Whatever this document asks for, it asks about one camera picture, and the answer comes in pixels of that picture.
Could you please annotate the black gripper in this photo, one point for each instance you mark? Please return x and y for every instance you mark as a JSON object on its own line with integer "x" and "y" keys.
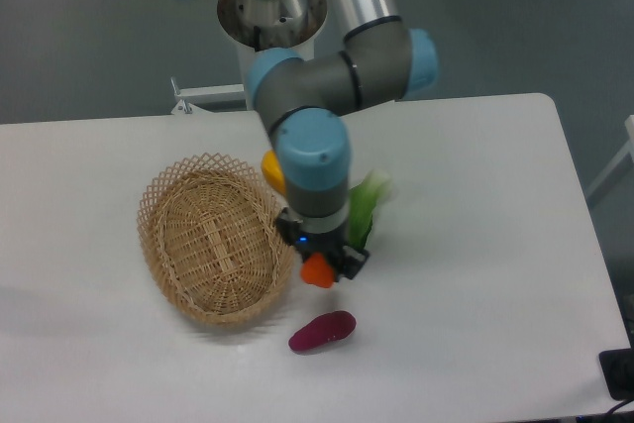
{"x": 345, "y": 260}

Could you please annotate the orange fruit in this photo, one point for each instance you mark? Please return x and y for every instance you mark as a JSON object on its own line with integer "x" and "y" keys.
{"x": 317, "y": 271}

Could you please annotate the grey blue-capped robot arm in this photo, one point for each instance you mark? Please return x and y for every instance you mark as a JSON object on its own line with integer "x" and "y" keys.
{"x": 315, "y": 62}

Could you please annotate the woven wicker basket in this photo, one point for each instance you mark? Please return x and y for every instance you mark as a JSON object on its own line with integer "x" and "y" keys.
{"x": 206, "y": 229}

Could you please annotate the green bok choy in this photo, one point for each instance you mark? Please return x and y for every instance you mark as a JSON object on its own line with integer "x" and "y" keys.
{"x": 364, "y": 197}

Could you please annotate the purple sweet potato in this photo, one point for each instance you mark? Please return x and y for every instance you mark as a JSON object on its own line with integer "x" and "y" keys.
{"x": 323, "y": 330}

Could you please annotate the yellow mango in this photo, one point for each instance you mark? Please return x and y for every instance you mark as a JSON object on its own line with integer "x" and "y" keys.
{"x": 272, "y": 172}

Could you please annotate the black device at table corner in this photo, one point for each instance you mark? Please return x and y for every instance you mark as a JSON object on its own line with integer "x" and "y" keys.
{"x": 617, "y": 368}

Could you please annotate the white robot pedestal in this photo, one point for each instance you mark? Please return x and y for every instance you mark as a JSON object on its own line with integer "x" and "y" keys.
{"x": 243, "y": 66}

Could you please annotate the white metal base frame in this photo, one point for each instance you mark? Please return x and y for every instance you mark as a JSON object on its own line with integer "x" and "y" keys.
{"x": 222, "y": 98}

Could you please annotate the white frame at right edge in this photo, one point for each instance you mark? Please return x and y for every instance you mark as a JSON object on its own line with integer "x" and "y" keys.
{"x": 615, "y": 170}

